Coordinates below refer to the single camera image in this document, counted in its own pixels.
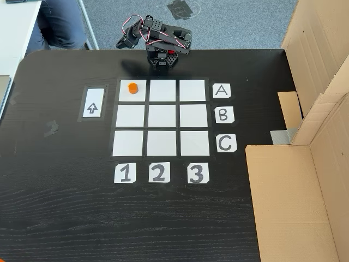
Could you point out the paper sheet with number 2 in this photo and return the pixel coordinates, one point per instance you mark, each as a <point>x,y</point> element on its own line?
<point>159,172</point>

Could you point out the white nine-square grid sheet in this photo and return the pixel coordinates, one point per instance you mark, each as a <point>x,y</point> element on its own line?
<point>162,116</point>

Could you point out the paper sheet with letter B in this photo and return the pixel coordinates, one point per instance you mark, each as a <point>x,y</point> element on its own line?
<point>224,114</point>

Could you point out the round orange token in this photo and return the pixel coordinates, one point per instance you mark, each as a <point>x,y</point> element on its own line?
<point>133,88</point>

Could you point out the clear tape scraps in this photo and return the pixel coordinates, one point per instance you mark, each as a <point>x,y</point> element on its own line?
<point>51,128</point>

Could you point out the grey tape strip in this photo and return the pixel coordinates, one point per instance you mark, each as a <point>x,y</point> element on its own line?
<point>280,136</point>

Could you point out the white paper sheet with arrow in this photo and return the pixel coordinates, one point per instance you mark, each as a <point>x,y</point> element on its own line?
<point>94,95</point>

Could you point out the white table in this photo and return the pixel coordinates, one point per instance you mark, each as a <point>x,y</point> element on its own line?
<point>13,27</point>

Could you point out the paper sheet with number 1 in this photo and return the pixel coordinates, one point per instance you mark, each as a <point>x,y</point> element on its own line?
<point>125,173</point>

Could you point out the clear tape scrap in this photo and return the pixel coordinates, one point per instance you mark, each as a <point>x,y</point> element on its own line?
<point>14,98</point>

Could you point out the paper sheet with letter C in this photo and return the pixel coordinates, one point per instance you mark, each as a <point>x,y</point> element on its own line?
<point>226,143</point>

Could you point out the person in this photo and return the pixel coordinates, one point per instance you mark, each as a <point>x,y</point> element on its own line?
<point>60,24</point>

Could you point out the white table leg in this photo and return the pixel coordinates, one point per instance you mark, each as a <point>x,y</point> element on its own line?
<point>90,30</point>

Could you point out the black tape floor mark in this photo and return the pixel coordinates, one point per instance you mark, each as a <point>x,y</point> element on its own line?
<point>180,9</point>

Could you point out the brown cardboard screen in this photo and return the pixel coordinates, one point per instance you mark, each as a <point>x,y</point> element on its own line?
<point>313,41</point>
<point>286,204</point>

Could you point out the red black clamp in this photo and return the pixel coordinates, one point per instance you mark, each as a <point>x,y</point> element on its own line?
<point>171,51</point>

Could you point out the paper sheet with letter A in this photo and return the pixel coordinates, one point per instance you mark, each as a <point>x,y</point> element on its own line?
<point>221,90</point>

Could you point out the paper sheet with number 3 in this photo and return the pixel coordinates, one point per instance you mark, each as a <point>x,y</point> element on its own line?
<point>197,173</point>

